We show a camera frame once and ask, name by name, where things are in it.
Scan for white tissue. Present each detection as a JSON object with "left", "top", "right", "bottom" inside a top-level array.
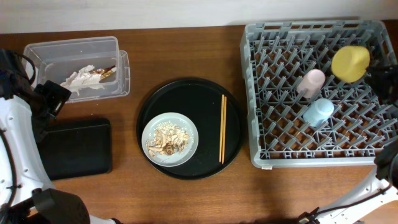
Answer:
[
  {"left": 75, "top": 65, "right": 104, "bottom": 89},
  {"left": 60, "top": 72, "right": 91, "bottom": 94}
]

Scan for yellow bowl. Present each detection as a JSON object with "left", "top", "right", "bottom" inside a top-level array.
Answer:
[{"left": 331, "top": 45, "right": 370, "bottom": 83}]

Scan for gold foil wrapper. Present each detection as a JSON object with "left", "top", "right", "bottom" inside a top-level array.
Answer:
[{"left": 90, "top": 65, "right": 117, "bottom": 80}]

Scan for blue cup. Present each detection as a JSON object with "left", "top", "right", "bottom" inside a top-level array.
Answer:
[{"left": 303, "top": 98, "right": 334, "bottom": 128}]

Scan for pink cup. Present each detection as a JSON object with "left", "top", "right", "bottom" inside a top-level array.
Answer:
[{"left": 296, "top": 69, "right": 326, "bottom": 99}]

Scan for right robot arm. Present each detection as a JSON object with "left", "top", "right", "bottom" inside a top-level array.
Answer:
[{"left": 295, "top": 65, "right": 397, "bottom": 224}]

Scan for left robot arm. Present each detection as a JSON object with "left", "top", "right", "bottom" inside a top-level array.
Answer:
[{"left": 1, "top": 81, "right": 118, "bottom": 223}]

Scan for clear plastic waste bin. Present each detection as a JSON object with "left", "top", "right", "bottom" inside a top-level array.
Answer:
[{"left": 24, "top": 36, "right": 131, "bottom": 103}]

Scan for grey dishwasher rack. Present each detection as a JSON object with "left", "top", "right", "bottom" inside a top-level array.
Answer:
[{"left": 240, "top": 21, "right": 397, "bottom": 169}]

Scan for black rectangular tray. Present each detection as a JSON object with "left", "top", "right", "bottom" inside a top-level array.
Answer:
[{"left": 37, "top": 118, "right": 113, "bottom": 180}]

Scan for food scraps on plate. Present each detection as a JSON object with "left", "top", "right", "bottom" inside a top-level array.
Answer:
[{"left": 146, "top": 121, "right": 190, "bottom": 157}]

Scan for grey plate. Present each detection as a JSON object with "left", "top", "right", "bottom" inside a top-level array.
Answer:
[{"left": 141, "top": 113, "right": 199, "bottom": 167}]

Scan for round black tray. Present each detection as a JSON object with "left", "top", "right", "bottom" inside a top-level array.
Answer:
[{"left": 136, "top": 78, "right": 246, "bottom": 180}]

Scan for left wooden chopstick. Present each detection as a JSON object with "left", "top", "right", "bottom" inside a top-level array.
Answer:
[{"left": 219, "top": 95, "right": 224, "bottom": 162}]

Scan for wooden chopstick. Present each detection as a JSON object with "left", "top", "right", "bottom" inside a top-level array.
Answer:
[
  {"left": 221, "top": 95, "right": 227, "bottom": 164},
  {"left": 219, "top": 95, "right": 224, "bottom": 162}
]

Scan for right wooden chopstick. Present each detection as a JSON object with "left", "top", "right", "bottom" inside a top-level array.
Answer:
[{"left": 221, "top": 95, "right": 227, "bottom": 164}]

